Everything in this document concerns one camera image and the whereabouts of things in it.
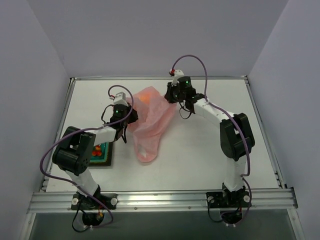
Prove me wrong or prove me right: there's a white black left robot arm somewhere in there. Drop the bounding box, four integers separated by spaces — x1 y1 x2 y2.
52 103 138 199

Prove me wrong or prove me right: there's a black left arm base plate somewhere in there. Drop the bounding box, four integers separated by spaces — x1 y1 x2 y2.
70 192 118 211

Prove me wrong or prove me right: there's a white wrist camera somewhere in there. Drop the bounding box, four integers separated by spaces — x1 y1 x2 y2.
169 69 185 85
109 92 128 106

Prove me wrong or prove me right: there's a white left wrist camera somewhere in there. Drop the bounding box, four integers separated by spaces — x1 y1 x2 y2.
109 92 128 106

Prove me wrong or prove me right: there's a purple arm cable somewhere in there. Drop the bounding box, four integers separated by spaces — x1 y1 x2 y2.
171 54 252 223
39 84 135 230

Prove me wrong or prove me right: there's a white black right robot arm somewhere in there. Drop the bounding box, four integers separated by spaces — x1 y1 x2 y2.
164 76 255 198

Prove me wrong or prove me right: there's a pink plastic bag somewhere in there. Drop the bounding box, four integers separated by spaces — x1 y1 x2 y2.
127 86 177 163

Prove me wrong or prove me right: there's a green square ceramic plate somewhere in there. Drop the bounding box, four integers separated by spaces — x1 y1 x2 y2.
89 142 114 167

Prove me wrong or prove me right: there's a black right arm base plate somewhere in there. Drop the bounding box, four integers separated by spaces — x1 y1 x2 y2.
206 190 251 208

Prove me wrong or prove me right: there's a red orange fake fruit bunch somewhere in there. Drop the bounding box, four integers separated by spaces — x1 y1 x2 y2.
92 145 102 157

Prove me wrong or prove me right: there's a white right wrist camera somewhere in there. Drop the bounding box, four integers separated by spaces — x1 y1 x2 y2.
169 69 185 85

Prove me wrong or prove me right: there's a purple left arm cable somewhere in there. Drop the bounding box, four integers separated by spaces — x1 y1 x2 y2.
39 84 135 230

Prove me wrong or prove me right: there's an aluminium front rail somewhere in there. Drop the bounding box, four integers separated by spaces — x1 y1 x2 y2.
27 188 298 214

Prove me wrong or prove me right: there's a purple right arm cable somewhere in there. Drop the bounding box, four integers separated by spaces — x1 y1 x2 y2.
171 54 252 223

